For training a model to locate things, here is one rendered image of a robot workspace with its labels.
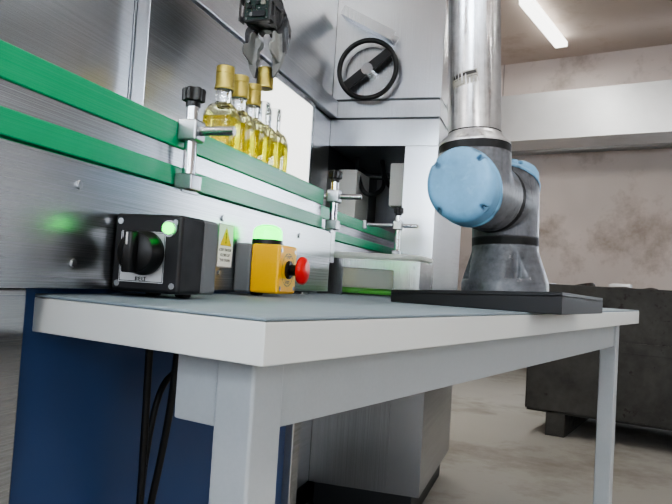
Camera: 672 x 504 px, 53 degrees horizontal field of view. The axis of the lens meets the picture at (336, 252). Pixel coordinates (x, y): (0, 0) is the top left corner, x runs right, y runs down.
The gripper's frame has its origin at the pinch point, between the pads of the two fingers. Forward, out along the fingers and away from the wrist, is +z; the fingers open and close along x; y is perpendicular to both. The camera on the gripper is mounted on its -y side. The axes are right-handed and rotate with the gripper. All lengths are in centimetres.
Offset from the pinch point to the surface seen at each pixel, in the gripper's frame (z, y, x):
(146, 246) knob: 40, 71, 21
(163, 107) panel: 12.0, 18.7, -12.1
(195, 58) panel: -0.9, 8.3, -12.1
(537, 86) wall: -191, -662, 34
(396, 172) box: 4, -100, 6
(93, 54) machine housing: 7.5, 35.9, -14.9
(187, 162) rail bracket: 29, 55, 15
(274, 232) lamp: 36, 38, 21
